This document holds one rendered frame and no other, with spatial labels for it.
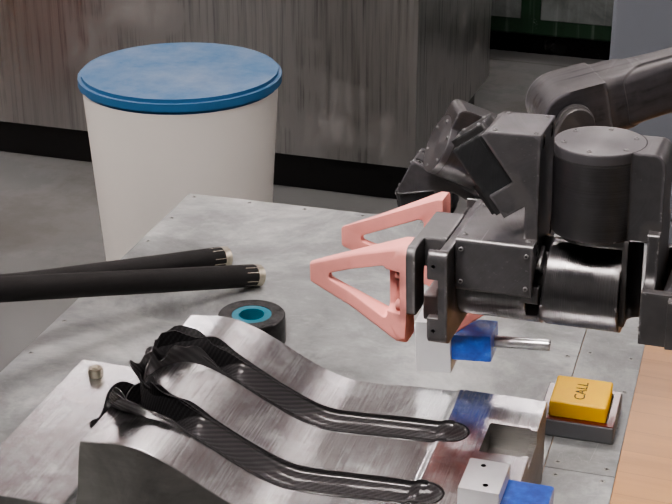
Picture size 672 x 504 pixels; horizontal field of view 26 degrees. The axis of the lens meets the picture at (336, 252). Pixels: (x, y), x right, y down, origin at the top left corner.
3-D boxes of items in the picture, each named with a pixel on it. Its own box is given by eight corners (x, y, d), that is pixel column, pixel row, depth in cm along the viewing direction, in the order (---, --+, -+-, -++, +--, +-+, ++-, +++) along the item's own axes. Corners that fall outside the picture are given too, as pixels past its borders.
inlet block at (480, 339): (553, 359, 147) (553, 310, 145) (546, 380, 143) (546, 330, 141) (426, 350, 151) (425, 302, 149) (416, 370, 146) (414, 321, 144)
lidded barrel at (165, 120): (309, 267, 385) (308, 50, 361) (247, 349, 343) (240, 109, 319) (140, 246, 398) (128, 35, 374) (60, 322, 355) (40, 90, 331)
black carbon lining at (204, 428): (473, 440, 139) (476, 353, 136) (435, 534, 125) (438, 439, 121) (138, 389, 148) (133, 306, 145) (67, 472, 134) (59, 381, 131)
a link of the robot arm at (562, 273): (526, 236, 91) (637, 249, 89) (545, 204, 96) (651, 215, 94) (523, 335, 94) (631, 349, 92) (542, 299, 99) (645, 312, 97)
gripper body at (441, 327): (418, 250, 91) (534, 264, 89) (461, 194, 100) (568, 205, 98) (418, 343, 94) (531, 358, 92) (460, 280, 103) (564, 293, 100)
